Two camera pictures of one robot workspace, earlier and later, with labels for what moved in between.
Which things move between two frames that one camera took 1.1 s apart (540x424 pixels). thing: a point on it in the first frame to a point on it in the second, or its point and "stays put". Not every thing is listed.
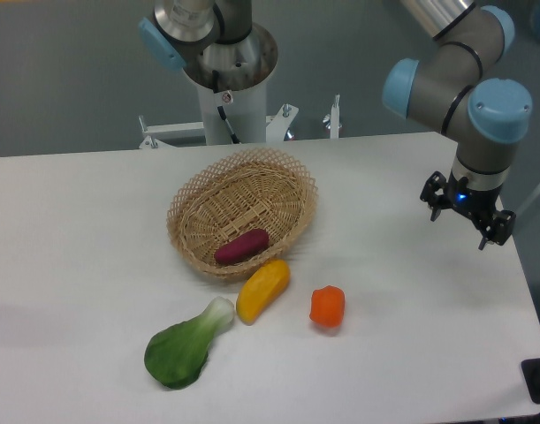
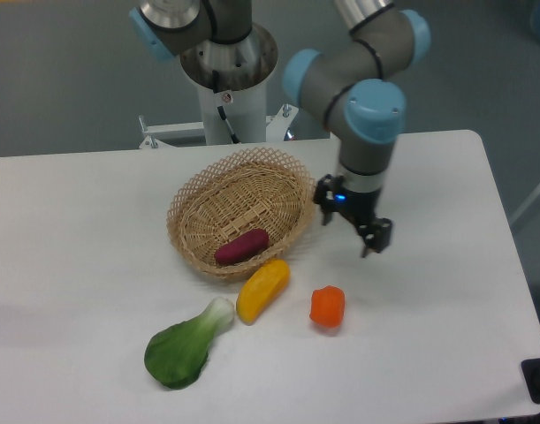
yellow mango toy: x=262 y=291 stays put
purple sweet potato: x=243 y=246 stays put
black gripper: x=479 y=205 to x=359 y=206
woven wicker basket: x=240 y=209 stays put
